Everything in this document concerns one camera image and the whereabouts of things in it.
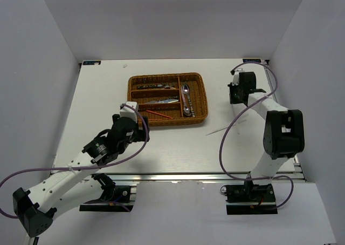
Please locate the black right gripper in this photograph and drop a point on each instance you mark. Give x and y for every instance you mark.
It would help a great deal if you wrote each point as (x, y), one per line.
(232, 100)

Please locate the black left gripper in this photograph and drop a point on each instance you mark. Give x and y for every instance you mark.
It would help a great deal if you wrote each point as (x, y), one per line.
(141, 135)

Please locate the orange chopstick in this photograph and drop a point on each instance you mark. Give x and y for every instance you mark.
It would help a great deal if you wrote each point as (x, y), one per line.
(159, 114)

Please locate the dark handled knife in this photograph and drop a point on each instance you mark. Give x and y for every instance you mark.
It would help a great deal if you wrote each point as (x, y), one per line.
(165, 101)

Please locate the dark patterned handle spoon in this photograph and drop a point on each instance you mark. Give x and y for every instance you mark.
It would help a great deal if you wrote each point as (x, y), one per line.
(190, 105)

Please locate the pink handled spoon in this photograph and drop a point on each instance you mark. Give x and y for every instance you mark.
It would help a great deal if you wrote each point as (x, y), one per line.
(186, 110)

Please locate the dark handled fork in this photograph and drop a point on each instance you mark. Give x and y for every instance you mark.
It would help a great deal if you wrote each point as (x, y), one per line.
(152, 86)

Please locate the pink handled fork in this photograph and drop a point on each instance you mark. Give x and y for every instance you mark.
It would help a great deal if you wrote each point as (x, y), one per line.
(166, 86)

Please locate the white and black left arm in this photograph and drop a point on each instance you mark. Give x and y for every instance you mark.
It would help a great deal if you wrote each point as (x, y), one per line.
(39, 206)

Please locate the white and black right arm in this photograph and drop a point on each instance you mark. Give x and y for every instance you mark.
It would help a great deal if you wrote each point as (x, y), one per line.
(283, 136)

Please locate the right blue table label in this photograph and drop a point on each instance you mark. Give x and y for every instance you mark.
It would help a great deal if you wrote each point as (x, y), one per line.
(251, 60)

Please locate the blue table label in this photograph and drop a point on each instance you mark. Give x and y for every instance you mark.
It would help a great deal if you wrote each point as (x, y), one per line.
(91, 62)
(251, 60)

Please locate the brown wicker cutlery basket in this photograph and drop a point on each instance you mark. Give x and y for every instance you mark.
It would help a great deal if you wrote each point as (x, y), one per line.
(193, 85)

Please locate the left blue table label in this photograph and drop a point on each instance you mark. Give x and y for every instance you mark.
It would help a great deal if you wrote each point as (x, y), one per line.
(91, 62)

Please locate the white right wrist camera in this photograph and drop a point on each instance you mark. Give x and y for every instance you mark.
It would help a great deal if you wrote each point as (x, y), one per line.
(235, 74)

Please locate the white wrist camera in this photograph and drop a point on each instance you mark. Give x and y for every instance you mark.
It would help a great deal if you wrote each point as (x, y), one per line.
(235, 74)
(129, 110)

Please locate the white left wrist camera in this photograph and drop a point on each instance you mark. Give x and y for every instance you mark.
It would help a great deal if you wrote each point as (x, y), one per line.
(129, 110)

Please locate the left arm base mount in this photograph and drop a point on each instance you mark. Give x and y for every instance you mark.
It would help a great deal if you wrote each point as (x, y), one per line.
(114, 198)

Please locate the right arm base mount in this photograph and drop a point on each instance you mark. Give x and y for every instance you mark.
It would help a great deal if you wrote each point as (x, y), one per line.
(249, 200)

